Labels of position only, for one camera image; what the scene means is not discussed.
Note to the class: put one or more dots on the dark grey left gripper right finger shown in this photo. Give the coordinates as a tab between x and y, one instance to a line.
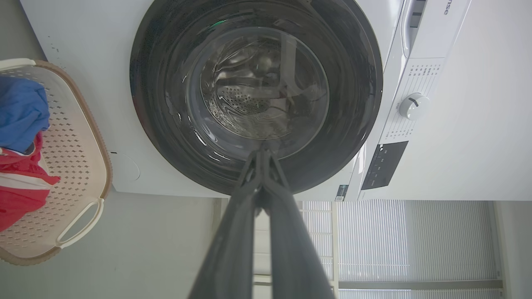
291	253

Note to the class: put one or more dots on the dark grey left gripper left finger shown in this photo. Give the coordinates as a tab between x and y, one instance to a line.
232	249

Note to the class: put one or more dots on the round washer door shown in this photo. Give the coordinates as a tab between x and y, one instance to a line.
166	137

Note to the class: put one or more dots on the white front-load washing machine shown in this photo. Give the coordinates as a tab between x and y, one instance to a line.
91	45

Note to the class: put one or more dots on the blue energy label sticker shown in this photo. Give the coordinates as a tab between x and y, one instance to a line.
341	193

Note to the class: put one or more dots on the black washer display panel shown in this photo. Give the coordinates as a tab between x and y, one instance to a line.
384	165

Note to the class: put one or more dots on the round white filter cover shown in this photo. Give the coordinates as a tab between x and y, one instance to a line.
126	168

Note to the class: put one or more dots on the steel perforated washer drum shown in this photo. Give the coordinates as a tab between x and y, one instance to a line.
249	99

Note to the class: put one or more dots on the beige perforated laundry basket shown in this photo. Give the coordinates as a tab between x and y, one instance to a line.
75	166

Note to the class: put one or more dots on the white round control knob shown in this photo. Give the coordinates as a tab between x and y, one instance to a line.
414	106

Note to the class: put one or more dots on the red white jersey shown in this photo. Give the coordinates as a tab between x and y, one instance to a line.
18	191

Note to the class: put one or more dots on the blue garment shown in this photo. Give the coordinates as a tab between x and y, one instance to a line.
20	112

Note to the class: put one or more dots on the white detergent drawer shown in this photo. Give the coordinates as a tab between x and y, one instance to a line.
411	25

